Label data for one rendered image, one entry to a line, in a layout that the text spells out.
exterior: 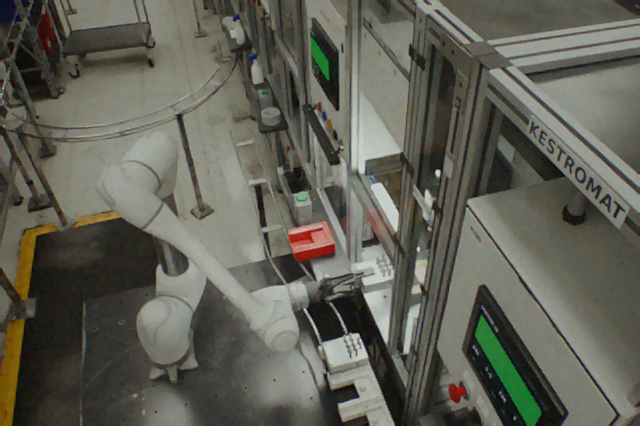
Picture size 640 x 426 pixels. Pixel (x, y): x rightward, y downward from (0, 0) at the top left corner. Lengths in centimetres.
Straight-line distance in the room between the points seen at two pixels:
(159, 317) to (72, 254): 183
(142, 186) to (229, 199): 220
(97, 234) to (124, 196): 221
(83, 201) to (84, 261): 61
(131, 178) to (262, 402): 91
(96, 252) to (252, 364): 182
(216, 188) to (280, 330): 241
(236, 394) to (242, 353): 17
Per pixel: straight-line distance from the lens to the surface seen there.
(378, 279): 176
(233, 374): 204
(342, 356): 175
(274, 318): 155
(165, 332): 192
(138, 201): 153
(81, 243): 372
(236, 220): 355
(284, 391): 198
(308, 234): 207
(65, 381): 309
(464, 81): 91
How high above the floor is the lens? 242
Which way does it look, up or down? 43 degrees down
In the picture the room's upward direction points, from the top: 2 degrees counter-clockwise
